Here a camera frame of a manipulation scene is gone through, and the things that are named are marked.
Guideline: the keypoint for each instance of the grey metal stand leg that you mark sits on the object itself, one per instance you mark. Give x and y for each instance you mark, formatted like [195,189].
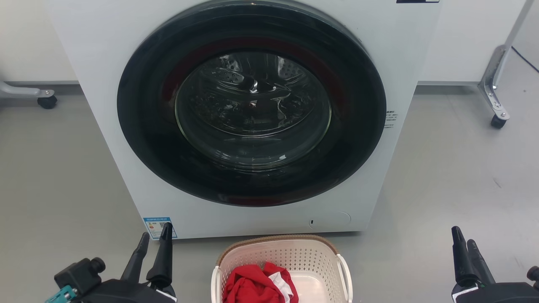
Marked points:
[497,80]
[21,91]

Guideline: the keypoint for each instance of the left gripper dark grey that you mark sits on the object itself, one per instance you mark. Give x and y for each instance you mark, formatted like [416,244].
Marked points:
[122,292]

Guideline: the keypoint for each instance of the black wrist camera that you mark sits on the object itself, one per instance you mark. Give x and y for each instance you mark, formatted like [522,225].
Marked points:
[80,273]
[533,277]

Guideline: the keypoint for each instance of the round filter cover flap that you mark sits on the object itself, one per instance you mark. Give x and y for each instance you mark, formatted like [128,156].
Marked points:
[330,220]

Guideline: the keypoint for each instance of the teal connector piece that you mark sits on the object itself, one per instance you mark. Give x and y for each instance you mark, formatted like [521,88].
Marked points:
[63,294]

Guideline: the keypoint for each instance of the white perforated laundry basket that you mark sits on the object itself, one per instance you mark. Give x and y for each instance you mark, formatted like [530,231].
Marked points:
[294,256]

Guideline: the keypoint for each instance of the red garment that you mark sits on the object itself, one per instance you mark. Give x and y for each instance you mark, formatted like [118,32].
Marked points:
[248,286]

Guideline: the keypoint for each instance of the small printed text label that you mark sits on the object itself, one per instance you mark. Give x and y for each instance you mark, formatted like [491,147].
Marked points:
[390,119]

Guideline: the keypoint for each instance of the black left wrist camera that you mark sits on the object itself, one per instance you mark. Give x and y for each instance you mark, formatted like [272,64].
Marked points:
[80,273]

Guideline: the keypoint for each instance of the blue energy label sticker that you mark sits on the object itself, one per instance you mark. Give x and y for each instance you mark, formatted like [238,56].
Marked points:
[156,227]

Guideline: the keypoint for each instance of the black washer display panel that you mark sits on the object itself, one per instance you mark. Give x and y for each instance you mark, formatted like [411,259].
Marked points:
[417,1]

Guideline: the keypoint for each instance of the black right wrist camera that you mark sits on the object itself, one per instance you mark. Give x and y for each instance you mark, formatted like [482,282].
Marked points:
[533,277]

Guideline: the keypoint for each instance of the black caster wheel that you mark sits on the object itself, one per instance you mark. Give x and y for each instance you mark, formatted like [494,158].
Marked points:
[47,102]
[498,122]

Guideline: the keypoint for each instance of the white garment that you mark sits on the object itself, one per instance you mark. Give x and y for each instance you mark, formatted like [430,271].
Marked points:
[281,284]

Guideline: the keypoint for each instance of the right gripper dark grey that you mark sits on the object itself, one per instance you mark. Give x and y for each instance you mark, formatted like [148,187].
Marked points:
[497,293]

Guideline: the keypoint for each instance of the white front-load washing machine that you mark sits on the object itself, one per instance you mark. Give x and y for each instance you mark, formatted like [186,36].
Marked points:
[105,84]

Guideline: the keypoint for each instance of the black round washer door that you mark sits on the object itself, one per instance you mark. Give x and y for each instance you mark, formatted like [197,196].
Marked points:
[252,176]

